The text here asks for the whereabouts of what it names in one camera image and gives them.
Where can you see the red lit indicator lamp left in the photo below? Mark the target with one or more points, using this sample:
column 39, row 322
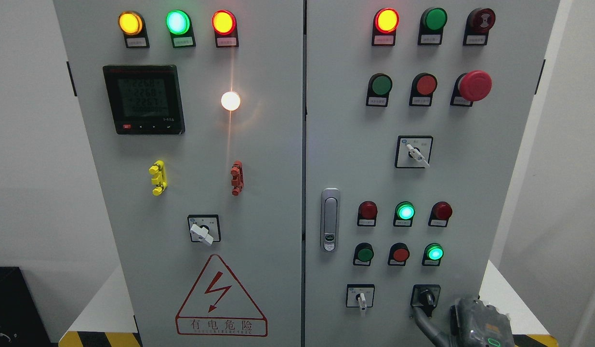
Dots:
column 224, row 24

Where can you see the yellow indicator lamp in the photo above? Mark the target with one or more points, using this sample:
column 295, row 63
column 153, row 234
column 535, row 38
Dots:
column 133, row 28

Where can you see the yellow terminal connector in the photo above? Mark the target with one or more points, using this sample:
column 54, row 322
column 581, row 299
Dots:
column 159, row 178

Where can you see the red lit indicator lamp right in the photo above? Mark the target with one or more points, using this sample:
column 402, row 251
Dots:
column 384, row 27

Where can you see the black digital power meter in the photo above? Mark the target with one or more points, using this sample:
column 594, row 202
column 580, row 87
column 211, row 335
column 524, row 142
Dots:
column 145, row 99

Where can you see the red emergency stop button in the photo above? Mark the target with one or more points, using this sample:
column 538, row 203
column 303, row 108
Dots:
column 471, row 87

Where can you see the red push button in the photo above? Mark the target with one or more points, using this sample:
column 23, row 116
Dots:
column 398, row 254
column 422, row 90

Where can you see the green unlit indicator lamp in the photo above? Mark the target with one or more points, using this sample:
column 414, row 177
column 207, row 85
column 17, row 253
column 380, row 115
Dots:
column 431, row 26

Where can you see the green lit lamp middle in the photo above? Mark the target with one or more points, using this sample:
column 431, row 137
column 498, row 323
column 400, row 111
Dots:
column 404, row 214

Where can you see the white-handled selector switch lower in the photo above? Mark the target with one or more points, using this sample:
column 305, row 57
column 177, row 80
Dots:
column 360, row 296

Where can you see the red terminal connector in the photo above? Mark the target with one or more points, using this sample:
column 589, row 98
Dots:
column 237, row 180

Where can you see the green push button lower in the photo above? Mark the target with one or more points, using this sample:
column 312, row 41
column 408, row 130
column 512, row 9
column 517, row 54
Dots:
column 363, row 254

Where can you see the red push button upper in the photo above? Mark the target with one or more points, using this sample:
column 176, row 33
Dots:
column 422, row 90

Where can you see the white lit indicator lamp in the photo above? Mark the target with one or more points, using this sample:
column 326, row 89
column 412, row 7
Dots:
column 230, row 101

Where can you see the green lit indicator lamp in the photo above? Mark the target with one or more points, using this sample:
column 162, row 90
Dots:
column 180, row 28

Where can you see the white-handled selector switch upper right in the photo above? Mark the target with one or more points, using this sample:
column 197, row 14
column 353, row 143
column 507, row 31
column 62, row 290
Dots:
column 413, row 151

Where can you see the green lit button lower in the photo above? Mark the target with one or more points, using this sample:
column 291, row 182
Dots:
column 432, row 255

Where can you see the red electric hazard sticker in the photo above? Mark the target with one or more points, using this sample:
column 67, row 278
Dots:
column 218, row 304

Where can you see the black knob rotary switch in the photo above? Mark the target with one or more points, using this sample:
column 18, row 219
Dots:
column 425, row 297

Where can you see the black box on floor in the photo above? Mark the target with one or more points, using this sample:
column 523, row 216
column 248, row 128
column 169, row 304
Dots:
column 20, row 323

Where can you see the red push button lower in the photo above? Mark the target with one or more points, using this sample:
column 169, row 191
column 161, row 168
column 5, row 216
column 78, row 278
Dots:
column 398, row 254

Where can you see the grey cabinet right door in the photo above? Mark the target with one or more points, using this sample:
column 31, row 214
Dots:
column 353, row 147

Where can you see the dark red lamp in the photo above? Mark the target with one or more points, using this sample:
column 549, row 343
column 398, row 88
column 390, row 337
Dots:
column 367, row 214
column 440, row 214

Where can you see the silver door latch handle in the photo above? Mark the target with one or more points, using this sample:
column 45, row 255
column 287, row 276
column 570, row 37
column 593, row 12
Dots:
column 330, row 199

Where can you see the green push button upper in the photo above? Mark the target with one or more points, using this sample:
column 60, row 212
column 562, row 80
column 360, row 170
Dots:
column 378, row 90

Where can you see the white-handled selector switch left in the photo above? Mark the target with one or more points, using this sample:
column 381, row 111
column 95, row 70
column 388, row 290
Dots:
column 204, row 228

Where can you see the white-handled selector switch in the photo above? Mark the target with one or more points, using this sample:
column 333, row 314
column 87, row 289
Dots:
column 413, row 151
column 360, row 296
column 204, row 228

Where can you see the grey cabinet left door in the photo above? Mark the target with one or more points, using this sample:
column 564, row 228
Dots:
column 262, row 226

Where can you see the green push button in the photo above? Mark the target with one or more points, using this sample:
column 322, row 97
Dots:
column 378, row 90
column 363, row 254

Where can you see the dark red buzzer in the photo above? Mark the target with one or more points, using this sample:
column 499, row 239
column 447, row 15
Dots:
column 478, row 24

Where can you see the red lit indicator lamp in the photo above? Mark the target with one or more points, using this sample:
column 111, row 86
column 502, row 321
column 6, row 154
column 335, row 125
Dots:
column 384, row 27
column 224, row 24

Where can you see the dark red lamp left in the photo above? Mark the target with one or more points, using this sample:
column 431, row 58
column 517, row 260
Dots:
column 367, row 214

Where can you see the dark red lamp right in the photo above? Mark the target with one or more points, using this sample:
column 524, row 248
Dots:
column 440, row 214

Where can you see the grey cabinet door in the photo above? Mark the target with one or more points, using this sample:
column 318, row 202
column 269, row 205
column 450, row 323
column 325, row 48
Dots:
column 262, row 226
column 353, row 147

